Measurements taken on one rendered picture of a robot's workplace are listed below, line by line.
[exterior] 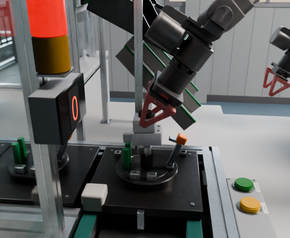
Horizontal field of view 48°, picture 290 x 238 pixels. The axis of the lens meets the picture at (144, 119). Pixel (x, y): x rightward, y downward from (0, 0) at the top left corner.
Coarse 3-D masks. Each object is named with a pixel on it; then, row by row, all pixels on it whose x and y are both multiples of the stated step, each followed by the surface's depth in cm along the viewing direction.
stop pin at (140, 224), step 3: (138, 210) 64; (141, 210) 64; (144, 210) 64; (138, 213) 63; (141, 213) 63; (144, 213) 64; (138, 216) 63; (141, 216) 63; (144, 216) 64; (138, 219) 64; (141, 219) 64; (144, 219) 65; (138, 222) 64; (141, 222) 64; (144, 222) 65; (138, 225) 64; (141, 225) 64; (144, 225) 65; (138, 228) 65; (141, 228) 65
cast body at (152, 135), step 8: (152, 112) 71; (136, 120) 68; (136, 128) 68; (144, 128) 68; (152, 128) 68; (160, 128) 70; (128, 136) 71; (136, 136) 69; (144, 136) 69; (152, 136) 69; (160, 136) 69; (136, 144) 70; (144, 144) 70; (152, 144) 69; (160, 144) 69
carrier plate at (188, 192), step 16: (112, 160) 81; (176, 160) 81; (192, 160) 81; (96, 176) 74; (112, 176) 74; (192, 176) 74; (112, 192) 69; (128, 192) 69; (144, 192) 69; (160, 192) 69; (176, 192) 69; (192, 192) 69; (112, 208) 65; (128, 208) 64; (144, 208) 64; (160, 208) 64; (176, 208) 64; (192, 208) 64
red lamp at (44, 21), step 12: (36, 0) 41; (48, 0) 41; (60, 0) 42; (36, 12) 42; (48, 12) 42; (60, 12) 43; (36, 24) 42; (48, 24) 42; (60, 24) 43; (36, 36) 43; (48, 36) 43
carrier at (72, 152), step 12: (72, 156) 82; (84, 156) 82; (96, 156) 83; (60, 168) 74; (72, 168) 77; (84, 168) 77; (60, 180) 72; (72, 180) 72; (84, 180) 73; (72, 192) 69; (72, 204) 65
